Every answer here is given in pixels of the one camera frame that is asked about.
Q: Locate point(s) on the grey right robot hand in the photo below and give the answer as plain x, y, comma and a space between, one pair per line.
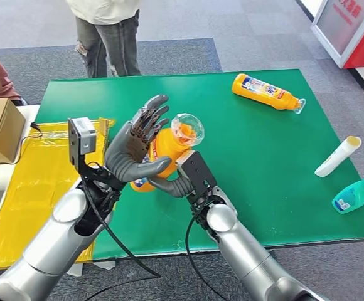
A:
172, 186

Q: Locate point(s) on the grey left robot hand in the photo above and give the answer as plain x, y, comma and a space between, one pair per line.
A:
128, 153

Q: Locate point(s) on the orange detergent bottle clear cap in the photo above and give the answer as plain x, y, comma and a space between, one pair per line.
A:
263, 91
169, 145

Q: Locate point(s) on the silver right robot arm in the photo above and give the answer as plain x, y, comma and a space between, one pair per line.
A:
251, 257

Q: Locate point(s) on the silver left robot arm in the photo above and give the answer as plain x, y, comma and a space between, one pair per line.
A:
50, 249

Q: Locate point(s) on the white tube bottle yellow end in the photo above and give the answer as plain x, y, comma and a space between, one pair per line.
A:
339, 156

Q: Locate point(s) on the teal plastic bottle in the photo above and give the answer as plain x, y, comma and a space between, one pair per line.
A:
355, 195

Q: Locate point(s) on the white paper piece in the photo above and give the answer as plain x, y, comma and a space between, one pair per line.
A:
103, 265

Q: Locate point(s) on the green table mat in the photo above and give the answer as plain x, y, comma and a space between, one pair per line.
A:
263, 166

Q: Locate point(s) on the yellow plastic wrapped package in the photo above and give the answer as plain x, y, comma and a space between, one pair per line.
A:
28, 187

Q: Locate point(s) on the brown cardboard box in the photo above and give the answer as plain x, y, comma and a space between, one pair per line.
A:
0, 131

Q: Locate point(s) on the red and white display stand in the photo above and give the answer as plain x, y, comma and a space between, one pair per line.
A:
348, 33

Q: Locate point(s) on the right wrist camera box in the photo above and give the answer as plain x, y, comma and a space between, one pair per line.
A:
198, 172

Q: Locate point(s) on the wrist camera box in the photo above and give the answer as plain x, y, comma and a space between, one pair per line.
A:
198, 172
82, 139

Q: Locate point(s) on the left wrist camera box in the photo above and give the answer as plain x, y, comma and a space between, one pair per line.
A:
82, 139

